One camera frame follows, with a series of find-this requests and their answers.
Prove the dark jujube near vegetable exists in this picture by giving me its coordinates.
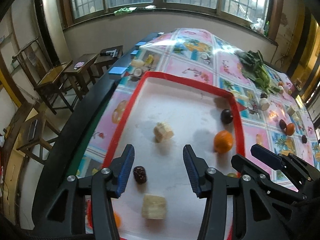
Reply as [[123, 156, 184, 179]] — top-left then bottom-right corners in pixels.
[[260, 93, 267, 99]]

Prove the green cloth on sill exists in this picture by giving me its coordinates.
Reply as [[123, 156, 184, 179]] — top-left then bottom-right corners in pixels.
[[114, 7, 137, 16]]

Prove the red rimmed white tray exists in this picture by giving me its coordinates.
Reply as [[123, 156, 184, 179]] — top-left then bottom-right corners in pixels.
[[103, 72, 244, 239]]

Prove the dark wooden chair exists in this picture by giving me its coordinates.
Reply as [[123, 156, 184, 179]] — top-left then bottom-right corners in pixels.
[[12, 37, 74, 114]]

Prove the orange mandarin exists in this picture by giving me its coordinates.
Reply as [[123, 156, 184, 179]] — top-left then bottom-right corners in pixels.
[[113, 212, 121, 228], [214, 130, 233, 154], [285, 123, 295, 136]]

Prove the wrinkled red jujube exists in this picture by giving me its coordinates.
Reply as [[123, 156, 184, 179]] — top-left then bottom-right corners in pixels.
[[133, 166, 147, 185], [301, 135, 308, 144]]

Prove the green grape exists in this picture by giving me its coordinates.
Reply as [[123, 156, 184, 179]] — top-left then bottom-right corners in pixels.
[[227, 173, 239, 178]]

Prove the large sugarcane chunk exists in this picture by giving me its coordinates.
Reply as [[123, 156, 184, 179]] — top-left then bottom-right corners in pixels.
[[259, 98, 270, 111]]

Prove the blue sponge block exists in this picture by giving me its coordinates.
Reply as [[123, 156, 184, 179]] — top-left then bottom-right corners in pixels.
[[108, 66, 127, 80]]

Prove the white plastic bag on sill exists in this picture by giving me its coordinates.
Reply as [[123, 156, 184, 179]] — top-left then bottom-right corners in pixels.
[[250, 18, 265, 35]]

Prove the pale sugarcane piece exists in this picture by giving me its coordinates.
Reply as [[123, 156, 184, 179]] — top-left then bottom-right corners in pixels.
[[141, 194, 167, 220], [153, 122, 174, 142]]

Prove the pale cube chunk far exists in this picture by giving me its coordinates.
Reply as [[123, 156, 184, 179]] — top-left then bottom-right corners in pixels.
[[287, 106, 296, 116]]

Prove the dark purple plum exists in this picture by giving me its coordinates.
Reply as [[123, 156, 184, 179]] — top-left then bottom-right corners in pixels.
[[220, 109, 233, 125]]

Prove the green leafy vegetable bunch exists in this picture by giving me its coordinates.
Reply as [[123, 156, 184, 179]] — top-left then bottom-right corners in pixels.
[[235, 50, 280, 94]]

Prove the colourful fruit print tablecloth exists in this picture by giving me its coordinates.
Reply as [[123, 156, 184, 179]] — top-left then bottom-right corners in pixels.
[[76, 29, 319, 189]]

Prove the dark wooden side table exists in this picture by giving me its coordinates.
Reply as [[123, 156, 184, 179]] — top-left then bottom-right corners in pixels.
[[65, 53, 98, 101]]

